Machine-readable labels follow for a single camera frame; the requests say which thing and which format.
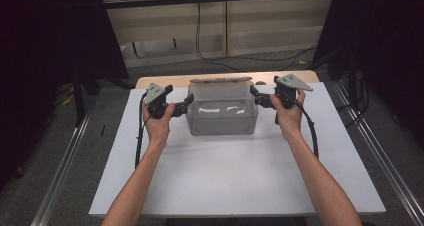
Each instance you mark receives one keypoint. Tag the metal floor rail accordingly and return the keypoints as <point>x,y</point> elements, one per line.
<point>376,146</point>
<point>63,166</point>

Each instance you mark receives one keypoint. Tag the black curtain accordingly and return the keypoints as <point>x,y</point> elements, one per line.
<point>50,52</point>
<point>376,52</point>

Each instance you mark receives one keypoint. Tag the black metal stand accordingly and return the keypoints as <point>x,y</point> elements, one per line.
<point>80,96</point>

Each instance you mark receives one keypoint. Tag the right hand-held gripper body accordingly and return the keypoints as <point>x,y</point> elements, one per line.
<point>288,86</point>

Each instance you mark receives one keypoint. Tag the wooden table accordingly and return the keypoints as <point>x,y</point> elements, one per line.
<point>166,81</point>

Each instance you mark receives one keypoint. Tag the transparent grey storage box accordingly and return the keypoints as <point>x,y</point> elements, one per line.
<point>221,119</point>

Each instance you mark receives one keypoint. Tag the person's left hand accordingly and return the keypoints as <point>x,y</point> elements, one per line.
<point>158,126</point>

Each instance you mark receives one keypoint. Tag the transparent grey box lid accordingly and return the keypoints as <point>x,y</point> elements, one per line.
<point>220,80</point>

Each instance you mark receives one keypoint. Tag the long beige desk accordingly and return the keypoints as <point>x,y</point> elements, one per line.
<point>273,26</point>

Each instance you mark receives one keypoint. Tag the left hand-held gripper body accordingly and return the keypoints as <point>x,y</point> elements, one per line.
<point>156,99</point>

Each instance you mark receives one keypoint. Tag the person's right hand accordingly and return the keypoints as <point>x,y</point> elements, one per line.
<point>290,119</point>

